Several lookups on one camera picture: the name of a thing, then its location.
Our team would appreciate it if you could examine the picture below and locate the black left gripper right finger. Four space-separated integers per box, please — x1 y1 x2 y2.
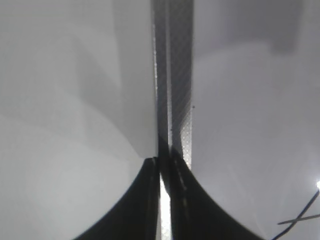
168 149 260 240

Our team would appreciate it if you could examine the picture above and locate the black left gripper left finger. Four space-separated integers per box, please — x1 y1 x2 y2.
76 157 160 240

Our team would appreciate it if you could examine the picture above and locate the white magnetic whiteboard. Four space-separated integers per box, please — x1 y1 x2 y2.
152 0 320 240

